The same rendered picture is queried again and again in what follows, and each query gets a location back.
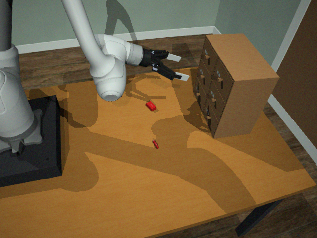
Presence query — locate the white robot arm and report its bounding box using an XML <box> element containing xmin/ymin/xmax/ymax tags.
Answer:
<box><xmin>0</xmin><ymin>0</ymin><xmax>143</xmax><ymax>154</ymax></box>

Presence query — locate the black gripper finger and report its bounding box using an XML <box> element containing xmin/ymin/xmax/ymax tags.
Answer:
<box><xmin>150</xmin><ymin>49</ymin><xmax>181</xmax><ymax>62</ymax></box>
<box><xmin>152</xmin><ymin>58</ymin><xmax>189</xmax><ymax>81</ymax></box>

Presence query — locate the small red block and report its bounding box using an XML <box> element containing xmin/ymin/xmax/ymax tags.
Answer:
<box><xmin>146</xmin><ymin>101</ymin><xmax>156</xmax><ymax>111</ymax></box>

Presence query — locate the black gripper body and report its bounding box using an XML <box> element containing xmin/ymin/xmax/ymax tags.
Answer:
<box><xmin>139</xmin><ymin>48</ymin><xmax>160</xmax><ymax>67</ymax></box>

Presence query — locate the small brown chest of drawers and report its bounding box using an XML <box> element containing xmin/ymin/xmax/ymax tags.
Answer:
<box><xmin>205</xmin><ymin>34</ymin><xmax>280</xmax><ymax>139</ymax></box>

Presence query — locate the dark brown drawer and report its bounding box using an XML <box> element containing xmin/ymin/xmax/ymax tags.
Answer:
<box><xmin>194</xmin><ymin>78</ymin><xmax>207</xmax><ymax>111</ymax></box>
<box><xmin>208</xmin><ymin>80</ymin><xmax>226</xmax><ymax>120</ymax></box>
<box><xmin>203</xmin><ymin>99</ymin><xmax>219</xmax><ymax>136</ymax></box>
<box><xmin>202</xmin><ymin>38</ymin><xmax>218</xmax><ymax>76</ymax></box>
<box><xmin>197</xmin><ymin>59</ymin><xmax>212</xmax><ymax>95</ymax></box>
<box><xmin>213</xmin><ymin>59</ymin><xmax>234</xmax><ymax>101</ymax></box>

